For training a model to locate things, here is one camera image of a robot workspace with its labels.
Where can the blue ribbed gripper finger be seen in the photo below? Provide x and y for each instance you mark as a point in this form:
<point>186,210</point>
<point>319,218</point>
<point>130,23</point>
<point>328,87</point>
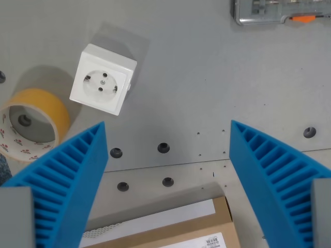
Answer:
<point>75,165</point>
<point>274,168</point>

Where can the yellow packing tape roll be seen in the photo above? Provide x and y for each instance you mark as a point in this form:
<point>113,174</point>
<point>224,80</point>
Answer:
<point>36,124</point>

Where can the brown cardboard box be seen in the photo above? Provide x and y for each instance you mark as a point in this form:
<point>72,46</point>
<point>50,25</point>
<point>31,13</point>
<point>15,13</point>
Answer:
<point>165,227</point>

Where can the clear plastic tool case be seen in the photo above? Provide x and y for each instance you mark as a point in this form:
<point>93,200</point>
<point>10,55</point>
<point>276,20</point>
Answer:
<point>269,11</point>

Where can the white wall socket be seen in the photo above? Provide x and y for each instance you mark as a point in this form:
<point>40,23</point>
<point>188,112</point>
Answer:
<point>101,81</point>

